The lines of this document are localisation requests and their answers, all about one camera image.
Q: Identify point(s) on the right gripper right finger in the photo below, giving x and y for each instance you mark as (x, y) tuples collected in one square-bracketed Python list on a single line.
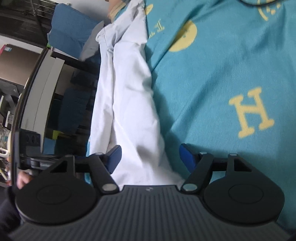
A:
[(231, 188)]

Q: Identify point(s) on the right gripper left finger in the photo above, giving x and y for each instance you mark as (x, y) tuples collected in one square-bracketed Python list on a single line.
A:
[(69, 189)]

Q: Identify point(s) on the white t-shirt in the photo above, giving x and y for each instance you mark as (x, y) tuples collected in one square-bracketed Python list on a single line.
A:
[(124, 112)]

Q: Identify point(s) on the person's left hand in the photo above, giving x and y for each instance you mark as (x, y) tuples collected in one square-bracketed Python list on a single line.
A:
[(23, 179)]

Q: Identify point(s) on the cardboard box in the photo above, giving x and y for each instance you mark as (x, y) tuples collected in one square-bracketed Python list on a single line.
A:
[(17, 64)]

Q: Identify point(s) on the teal bedsheet yellow print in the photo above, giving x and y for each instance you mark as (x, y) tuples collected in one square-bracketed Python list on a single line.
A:
[(223, 80)]

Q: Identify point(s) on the blue towel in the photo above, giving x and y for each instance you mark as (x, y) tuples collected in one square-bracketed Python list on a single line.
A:
[(71, 29)]

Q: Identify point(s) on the dark window grille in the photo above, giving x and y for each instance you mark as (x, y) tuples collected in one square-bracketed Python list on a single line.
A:
[(27, 21)]

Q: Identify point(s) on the patchwork beige grey pillow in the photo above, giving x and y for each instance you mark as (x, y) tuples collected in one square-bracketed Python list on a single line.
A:
[(114, 7)]

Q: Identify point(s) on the black chair frame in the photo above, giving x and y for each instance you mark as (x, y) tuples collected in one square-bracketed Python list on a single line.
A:
[(81, 65)]

